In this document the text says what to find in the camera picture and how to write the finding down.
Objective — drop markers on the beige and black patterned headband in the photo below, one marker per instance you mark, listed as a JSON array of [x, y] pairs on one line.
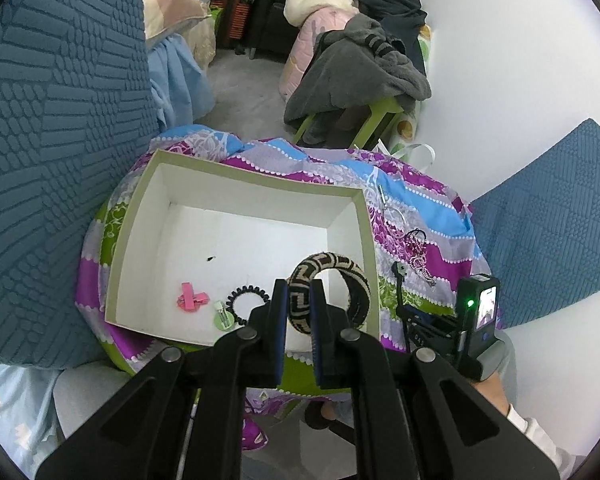
[[330, 262]]

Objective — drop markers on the pink floral quilt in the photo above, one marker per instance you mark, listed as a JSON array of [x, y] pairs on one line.
[[300, 55]]

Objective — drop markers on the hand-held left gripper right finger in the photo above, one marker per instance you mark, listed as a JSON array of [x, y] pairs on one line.
[[317, 330]]

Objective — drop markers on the grey fleece blanket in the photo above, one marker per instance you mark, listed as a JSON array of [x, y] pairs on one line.
[[360, 70]]

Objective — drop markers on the light blue bedsheet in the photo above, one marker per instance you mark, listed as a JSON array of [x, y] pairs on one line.
[[177, 80]]

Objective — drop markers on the white cardboard box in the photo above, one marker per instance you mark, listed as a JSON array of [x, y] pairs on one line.
[[240, 240]]

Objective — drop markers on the light blue printed cloth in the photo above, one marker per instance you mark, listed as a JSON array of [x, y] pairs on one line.
[[10, 410]]

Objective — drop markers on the black hairpin with green head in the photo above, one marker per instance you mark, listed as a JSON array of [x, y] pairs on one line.
[[398, 271]]

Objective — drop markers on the green round hair clip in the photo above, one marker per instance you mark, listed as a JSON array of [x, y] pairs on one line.
[[223, 321]]

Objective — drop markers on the beige floral bedding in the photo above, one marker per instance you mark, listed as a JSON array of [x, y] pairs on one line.
[[202, 42]]

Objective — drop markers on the pastel checked pillow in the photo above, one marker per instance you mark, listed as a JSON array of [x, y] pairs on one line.
[[172, 7]]

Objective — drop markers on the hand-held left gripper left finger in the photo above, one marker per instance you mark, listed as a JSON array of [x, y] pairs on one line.
[[279, 320]]

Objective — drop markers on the striped floral cloth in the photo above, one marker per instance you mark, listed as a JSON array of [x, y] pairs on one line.
[[430, 220]]

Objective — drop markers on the pink hair clip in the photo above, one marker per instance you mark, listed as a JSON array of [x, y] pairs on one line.
[[187, 300]]

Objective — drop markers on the person's right forearm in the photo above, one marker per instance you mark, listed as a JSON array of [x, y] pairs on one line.
[[535, 430]]

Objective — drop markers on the red and black suitcase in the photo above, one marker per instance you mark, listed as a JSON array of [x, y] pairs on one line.
[[235, 20]]

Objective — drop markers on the green plastic stool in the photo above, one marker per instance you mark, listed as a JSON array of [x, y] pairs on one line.
[[380, 110]]

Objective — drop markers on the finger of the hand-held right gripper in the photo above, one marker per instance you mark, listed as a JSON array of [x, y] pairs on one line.
[[420, 316], [430, 341]]

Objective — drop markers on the blue quilted cushion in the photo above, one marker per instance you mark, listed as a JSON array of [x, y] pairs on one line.
[[55, 135], [555, 220]]

